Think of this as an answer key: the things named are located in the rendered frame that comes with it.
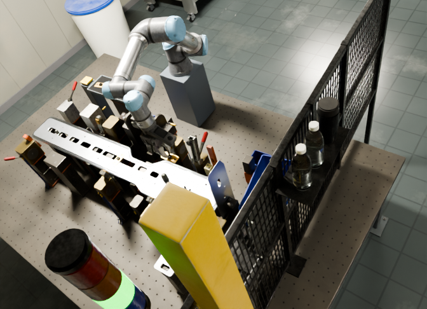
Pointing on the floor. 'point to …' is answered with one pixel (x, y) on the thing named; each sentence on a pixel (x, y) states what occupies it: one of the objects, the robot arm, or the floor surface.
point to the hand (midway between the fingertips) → (168, 154)
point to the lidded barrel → (100, 20)
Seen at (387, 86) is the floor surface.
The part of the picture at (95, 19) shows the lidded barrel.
